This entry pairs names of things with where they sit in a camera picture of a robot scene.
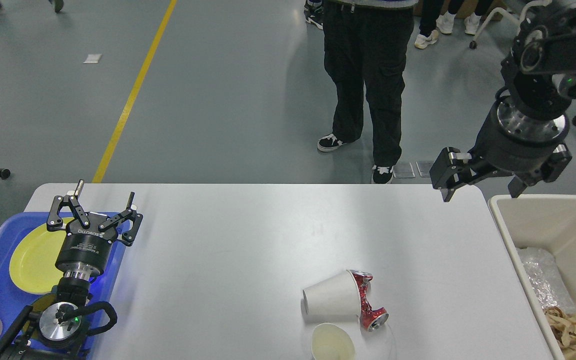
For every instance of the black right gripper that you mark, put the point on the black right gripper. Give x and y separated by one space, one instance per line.
509 141

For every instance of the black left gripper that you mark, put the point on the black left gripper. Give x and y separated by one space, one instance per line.
87 245

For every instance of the yellow plate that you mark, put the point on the yellow plate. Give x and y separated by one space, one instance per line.
32 265

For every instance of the aluminium foil sheet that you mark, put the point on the aluminium foil sheet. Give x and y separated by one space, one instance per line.
546 280

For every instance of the brown paper ball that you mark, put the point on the brown paper ball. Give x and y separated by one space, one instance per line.
562 326

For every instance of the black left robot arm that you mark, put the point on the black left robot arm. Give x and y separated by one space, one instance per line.
61 329

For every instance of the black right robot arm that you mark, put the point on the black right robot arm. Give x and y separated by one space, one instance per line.
539 73

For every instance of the right floor outlet plate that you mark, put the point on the right floor outlet plate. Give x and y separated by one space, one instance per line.
424 168

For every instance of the floor outlet plate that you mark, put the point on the floor outlet plate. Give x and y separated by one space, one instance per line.
424 168
403 170

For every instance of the white plastic bin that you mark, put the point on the white plastic bin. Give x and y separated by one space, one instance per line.
545 221

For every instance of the left floor outlet plate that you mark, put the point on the left floor outlet plate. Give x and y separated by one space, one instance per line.
403 170

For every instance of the blue plastic tray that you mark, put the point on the blue plastic tray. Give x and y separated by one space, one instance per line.
13 299

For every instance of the office chair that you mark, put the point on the office chair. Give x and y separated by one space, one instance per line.
515 12

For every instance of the white sneakers person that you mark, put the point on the white sneakers person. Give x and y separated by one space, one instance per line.
433 23

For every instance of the white paper scrap on floor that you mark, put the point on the white paper scrap on floor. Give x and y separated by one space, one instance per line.
92 59

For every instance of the person in black trousers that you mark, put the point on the person in black trousers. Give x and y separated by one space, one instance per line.
365 55

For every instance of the crushed red can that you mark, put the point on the crushed red can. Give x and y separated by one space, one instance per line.
371 319

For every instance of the lying white paper cup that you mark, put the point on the lying white paper cup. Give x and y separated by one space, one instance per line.
336 297

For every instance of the upright white paper cup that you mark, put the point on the upright white paper cup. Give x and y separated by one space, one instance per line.
330 342

